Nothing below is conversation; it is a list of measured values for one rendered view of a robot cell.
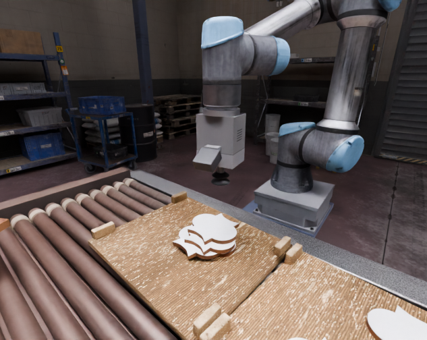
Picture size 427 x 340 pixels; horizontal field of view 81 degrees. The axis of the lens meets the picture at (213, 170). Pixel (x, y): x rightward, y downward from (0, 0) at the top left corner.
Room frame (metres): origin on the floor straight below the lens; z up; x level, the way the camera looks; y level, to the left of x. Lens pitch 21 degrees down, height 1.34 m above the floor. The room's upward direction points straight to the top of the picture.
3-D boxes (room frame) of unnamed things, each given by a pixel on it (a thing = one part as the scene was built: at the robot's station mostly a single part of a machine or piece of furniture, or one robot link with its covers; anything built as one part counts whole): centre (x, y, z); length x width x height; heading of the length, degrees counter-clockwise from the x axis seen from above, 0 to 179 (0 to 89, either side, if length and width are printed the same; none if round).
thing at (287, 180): (0.85, -0.29, 1.01); 0.15 x 0.15 x 0.10
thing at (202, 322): (0.31, 0.01, 0.95); 0.06 x 0.02 x 0.03; 138
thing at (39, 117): (3.84, 2.62, 0.76); 0.50 x 0.36 x 0.24; 149
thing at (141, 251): (0.54, 0.06, 0.93); 0.41 x 0.35 x 0.02; 48
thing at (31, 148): (3.81, 2.70, 0.32); 0.50 x 0.41 x 0.37; 139
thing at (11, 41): (3.79, 2.67, 1.74); 0.50 x 0.38 x 0.32; 143
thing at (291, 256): (0.48, -0.19, 0.95); 0.06 x 0.02 x 0.03; 136
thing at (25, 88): (3.66, 2.75, 1.16); 0.60 x 0.40 x 0.15; 146
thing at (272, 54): (0.58, -0.09, 1.38); 0.11 x 0.11 x 0.08; 33
